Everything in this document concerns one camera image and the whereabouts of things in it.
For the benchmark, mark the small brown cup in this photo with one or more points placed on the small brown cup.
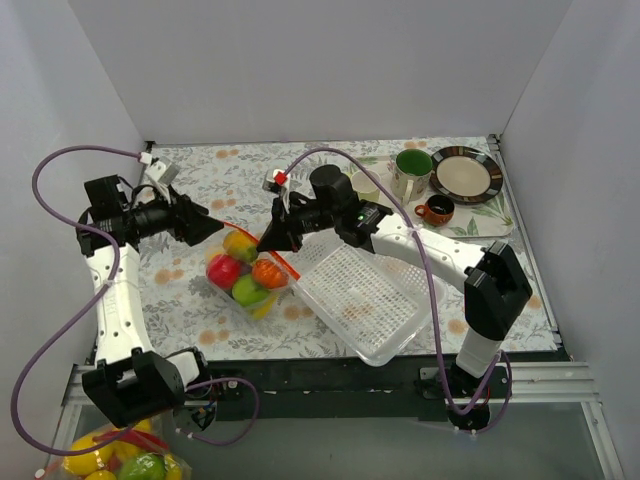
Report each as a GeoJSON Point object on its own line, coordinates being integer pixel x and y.
{"type": "Point", "coordinates": [437, 211]}

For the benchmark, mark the striped rim plate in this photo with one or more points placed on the striped rim plate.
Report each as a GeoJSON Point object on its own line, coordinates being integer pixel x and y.
{"type": "Point", "coordinates": [466, 175]}

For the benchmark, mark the zip bag of fake fruit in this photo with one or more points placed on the zip bag of fake fruit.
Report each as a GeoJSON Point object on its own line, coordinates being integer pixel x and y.
{"type": "Point", "coordinates": [252, 281]}

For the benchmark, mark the aluminium front rail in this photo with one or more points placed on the aluminium front rail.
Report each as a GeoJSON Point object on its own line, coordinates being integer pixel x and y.
{"type": "Point", "coordinates": [553, 382]}

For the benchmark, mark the cream mug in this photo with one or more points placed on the cream mug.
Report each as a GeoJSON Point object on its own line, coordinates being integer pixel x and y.
{"type": "Point", "coordinates": [365, 184]}

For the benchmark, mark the floral serving tray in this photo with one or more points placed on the floral serving tray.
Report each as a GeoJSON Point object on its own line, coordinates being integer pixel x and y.
{"type": "Point", "coordinates": [490, 219]}

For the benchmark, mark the floral table mat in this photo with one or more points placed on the floral table mat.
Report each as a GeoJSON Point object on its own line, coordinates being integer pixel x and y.
{"type": "Point", "coordinates": [182, 309]}

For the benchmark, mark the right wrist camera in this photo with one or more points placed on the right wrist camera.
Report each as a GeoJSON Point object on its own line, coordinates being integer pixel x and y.
{"type": "Point", "coordinates": [277, 182]}

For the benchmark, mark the green inside floral mug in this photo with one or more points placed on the green inside floral mug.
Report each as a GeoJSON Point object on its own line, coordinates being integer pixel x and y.
{"type": "Point", "coordinates": [411, 175]}

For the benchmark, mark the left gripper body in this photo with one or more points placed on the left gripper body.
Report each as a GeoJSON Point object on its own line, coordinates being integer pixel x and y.
{"type": "Point", "coordinates": [182, 218]}

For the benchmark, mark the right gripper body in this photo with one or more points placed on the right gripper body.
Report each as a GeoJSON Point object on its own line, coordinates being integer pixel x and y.
{"type": "Point", "coordinates": [289, 225]}

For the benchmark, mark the white plastic basket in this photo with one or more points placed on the white plastic basket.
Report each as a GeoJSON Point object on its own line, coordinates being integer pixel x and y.
{"type": "Point", "coordinates": [375, 304]}

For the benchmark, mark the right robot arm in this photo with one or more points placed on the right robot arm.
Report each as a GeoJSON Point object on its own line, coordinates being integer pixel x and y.
{"type": "Point", "coordinates": [491, 279]}

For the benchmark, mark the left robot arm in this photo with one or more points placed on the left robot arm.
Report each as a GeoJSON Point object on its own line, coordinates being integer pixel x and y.
{"type": "Point", "coordinates": [120, 310]}

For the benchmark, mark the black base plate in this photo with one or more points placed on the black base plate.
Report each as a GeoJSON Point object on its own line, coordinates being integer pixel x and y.
{"type": "Point", "coordinates": [407, 386]}

